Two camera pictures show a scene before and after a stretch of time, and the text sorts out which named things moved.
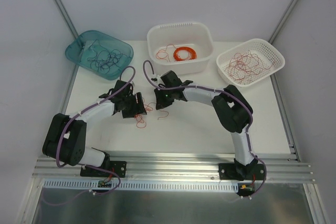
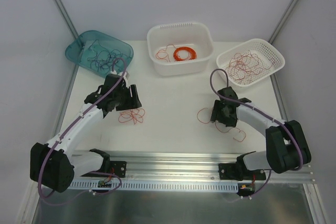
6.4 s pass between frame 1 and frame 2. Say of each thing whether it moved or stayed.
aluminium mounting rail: stayed
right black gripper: moved
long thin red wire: moved
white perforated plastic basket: stayed
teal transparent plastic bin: stayed
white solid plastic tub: stayed
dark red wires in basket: stayed
